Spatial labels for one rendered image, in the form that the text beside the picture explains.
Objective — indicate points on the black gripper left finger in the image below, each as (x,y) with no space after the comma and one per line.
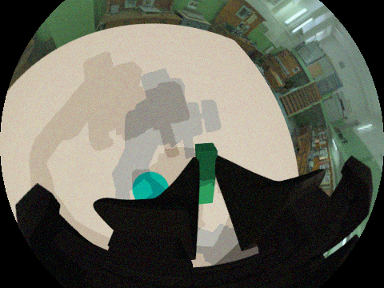
(174,213)

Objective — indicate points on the green rectangular post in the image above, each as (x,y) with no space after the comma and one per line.
(206,153)

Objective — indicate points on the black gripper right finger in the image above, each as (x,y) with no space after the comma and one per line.
(255,202)

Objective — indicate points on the cyan circle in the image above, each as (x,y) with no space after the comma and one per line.
(149,185)

